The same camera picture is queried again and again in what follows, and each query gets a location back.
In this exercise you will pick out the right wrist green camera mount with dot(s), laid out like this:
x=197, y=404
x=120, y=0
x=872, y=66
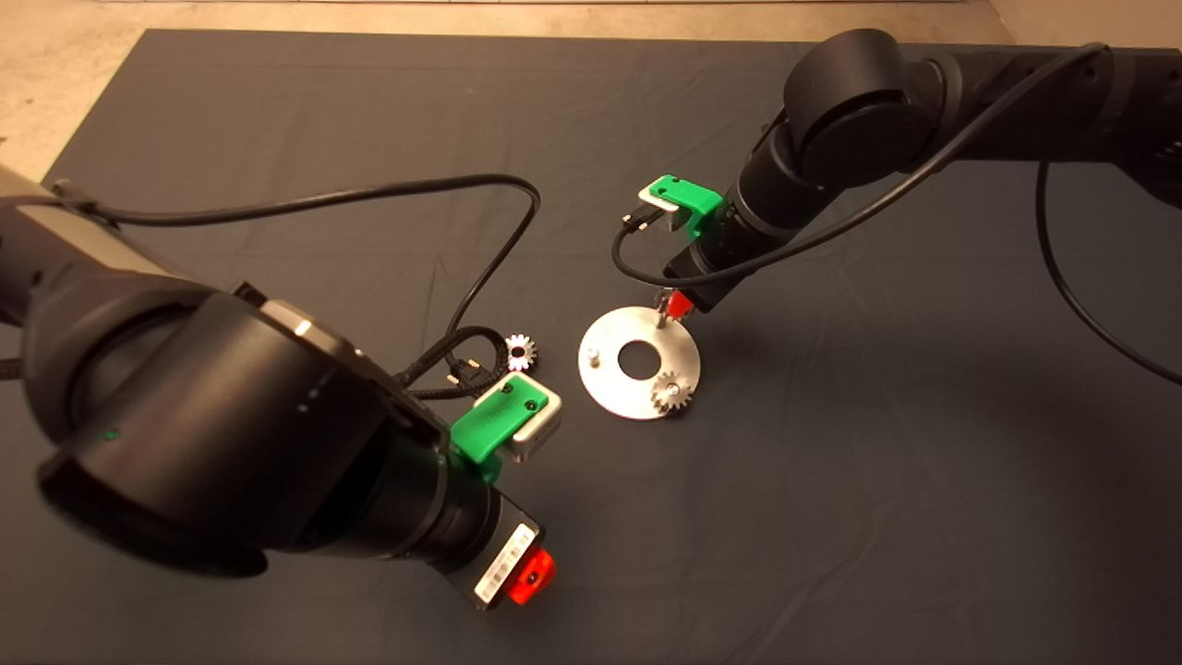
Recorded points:
x=693, y=203

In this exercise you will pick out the round metal carrier plate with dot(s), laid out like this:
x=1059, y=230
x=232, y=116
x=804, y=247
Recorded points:
x=609, y=379

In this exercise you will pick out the wrist green camera mount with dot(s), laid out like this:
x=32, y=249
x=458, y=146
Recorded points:
x=693, y=203
x=492, y=423

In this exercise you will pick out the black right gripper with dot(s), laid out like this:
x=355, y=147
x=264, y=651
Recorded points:
x=716, y=263

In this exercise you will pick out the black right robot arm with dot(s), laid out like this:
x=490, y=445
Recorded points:
x=859, y=102

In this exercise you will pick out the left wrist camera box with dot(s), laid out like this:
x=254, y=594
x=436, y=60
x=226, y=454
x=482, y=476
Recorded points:
x=543, y=428

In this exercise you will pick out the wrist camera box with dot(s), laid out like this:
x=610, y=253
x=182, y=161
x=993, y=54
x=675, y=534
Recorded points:
x=543, y=428
x=669, y=217

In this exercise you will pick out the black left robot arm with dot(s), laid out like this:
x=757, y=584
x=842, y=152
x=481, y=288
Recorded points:
x=222, y=411

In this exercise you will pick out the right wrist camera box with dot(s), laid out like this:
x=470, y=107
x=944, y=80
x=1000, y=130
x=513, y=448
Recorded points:
x=669, y=217

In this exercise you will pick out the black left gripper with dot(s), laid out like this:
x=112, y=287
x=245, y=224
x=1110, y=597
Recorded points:
x=488, y=548

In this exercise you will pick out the left wrist green camera mount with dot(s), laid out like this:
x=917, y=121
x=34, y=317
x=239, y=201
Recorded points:
x=492, y=423

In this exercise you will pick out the dark grey table cloth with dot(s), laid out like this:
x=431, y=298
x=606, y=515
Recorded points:
x=369, y=111

